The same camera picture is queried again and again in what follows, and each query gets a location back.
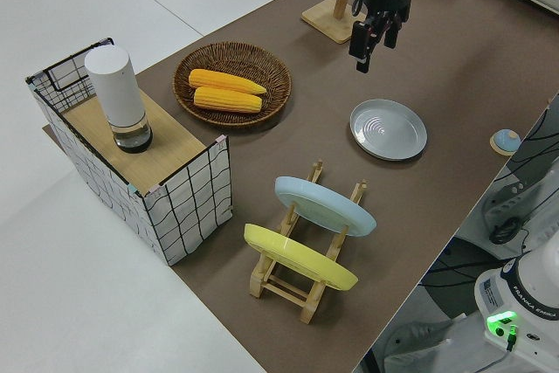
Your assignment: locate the brown table mat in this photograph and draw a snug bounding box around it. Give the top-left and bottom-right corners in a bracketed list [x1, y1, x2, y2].
[41, 0, 559, 373]

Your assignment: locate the blue domed wooden knob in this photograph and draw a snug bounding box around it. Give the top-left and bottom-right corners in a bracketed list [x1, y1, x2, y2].
[488, 128, 521, 157]

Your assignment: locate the wooden plate rack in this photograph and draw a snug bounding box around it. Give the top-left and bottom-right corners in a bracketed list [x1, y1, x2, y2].
[248, 158, 370, 326]

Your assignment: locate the round wicker basket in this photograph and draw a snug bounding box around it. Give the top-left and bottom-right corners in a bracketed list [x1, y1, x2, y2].
[173, 42, 293, 128]

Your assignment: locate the yellow plate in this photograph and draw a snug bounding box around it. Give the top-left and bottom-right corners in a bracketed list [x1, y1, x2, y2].
[243, 223, 360, 293]

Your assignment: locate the wooden mug tree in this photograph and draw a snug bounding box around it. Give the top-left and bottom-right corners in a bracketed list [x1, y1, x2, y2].
[300, 0, 372, 45]

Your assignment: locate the gray round plate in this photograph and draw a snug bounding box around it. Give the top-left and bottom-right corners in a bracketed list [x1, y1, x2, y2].
[349, 99, 428, 162]

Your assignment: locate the wooden shelf board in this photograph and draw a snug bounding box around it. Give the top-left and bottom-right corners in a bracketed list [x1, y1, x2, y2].
[62, 90, 207, 187]

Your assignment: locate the light blue plate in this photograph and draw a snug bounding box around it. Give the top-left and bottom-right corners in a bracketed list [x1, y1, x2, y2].
[273, 176, 378, 238]

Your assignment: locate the white cylindrical jar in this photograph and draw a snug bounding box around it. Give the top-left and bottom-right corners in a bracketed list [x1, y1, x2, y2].
[84, 44, 155, 155]

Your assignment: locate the black wire grid basket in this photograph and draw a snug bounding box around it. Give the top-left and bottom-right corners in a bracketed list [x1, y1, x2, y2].
[24, 37, 233, 267]

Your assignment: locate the yellow corn cob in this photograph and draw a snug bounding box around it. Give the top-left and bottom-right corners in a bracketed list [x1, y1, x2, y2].
[188, 68, 268, 96]
[192, 86, 264, 114]

